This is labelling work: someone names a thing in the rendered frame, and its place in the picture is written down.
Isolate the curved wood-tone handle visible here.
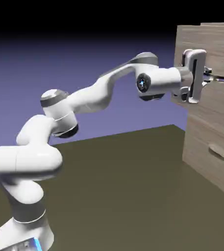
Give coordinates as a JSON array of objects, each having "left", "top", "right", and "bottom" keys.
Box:
[{"left": 208, "top": 144, "right": 224, "bottom": 165}]

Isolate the thin dark metal handle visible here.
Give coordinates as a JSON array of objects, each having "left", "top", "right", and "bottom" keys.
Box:
[{"left": 209, "top": 74, "right": 224, "bottom": 82}]

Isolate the light wood cabinet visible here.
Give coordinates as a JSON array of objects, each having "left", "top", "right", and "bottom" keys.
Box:
[{"left": 170, "top": 22, "right": 224, "bottom": 202}]

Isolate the light wood drawer front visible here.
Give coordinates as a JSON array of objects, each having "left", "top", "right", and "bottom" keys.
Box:
[
  {"left": 182, "top": 108, "right": 224, "bottom": 202},
  {"left": 170, "top": 25, "right": 224, "bottom": 129}
]

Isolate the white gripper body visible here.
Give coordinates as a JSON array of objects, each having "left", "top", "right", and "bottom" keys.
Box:
[{"left": 182, "top": 49, "right": 207, "bottom": 104}]

